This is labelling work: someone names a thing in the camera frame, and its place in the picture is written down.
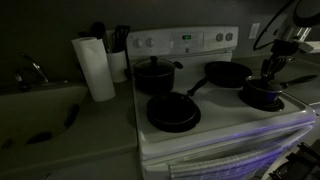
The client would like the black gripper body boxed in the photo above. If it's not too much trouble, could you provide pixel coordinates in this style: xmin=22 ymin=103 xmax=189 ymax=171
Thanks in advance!
xmin=269 ymin=39 xmax=299 ymax=63

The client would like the small glass pot lid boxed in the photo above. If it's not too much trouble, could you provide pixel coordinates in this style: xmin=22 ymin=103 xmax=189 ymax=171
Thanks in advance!
xmin=245 ymin=75 xmax=285 ymax=93

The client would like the small black pot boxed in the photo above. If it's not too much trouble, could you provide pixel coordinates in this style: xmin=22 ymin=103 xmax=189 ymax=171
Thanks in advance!
xmin=242 ymin=74 xmax=318 ymax=106

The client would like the white electric stove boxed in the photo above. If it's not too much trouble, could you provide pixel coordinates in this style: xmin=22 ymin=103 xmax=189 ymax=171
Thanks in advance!
xmin=125 ymin=26 xmax=318 ymax=180

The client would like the large black pot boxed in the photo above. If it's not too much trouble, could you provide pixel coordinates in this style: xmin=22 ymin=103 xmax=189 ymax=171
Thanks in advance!
xmin=133 ymin=60 xmax=184 ymax=95

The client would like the large glass pot lid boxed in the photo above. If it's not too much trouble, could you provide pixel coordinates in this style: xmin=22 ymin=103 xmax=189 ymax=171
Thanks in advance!
xmin=134 ymin=55 xmax=176 ymax=78

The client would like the black equipment stand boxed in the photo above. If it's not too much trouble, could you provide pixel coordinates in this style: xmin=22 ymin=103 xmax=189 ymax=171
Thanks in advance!
xmin=266 ymin=141 xmax=320 ymax=180

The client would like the white utensil holder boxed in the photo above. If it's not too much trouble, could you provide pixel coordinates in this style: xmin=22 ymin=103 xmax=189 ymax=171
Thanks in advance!
xmin=106 ymin=49 xmax=130 ymax=84

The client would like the black slotted spatula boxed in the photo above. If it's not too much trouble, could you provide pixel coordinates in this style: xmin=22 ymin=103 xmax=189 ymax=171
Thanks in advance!
xmin=113 ymin=24 xmax=132 ymax=54

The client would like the white paper towel roll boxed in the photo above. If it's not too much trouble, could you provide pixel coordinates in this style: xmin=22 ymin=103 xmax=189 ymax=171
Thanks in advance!
xmin=71 ymin=36 xmax=117 ymax=103

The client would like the black ladle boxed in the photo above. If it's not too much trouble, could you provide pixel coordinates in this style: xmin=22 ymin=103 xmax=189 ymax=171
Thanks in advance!
xmin=90 ymin=21 xmax=108 ymax=51

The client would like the metal sink faucet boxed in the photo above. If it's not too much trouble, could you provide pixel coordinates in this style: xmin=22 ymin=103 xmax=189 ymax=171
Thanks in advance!
xmin=13 ymin=53 xmax=50 ymax=92

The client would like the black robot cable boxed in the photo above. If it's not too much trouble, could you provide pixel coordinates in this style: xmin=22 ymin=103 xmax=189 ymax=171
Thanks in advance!
xmin=252 ymin=0 xmax=298 ymax=52

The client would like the white wall outlet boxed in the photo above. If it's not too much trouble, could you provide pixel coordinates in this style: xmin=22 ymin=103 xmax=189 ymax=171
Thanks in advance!
xmin=248 ymin=22 xmax=261 ymax=40

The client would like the black stove burner ring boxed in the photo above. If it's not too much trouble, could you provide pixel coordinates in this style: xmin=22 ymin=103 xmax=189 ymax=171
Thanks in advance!
xmin=238 ymin=89 xmax=285 ymax=113

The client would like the black frying pan metal handle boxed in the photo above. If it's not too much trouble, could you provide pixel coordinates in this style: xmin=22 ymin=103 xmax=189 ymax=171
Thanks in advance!
xmin=204 ymin=60 xmax=254 ymax=89

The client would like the oven door handle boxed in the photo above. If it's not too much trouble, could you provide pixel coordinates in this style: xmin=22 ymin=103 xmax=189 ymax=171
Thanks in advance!
xmin=168 ymin=151 xmax=268 ymax=179

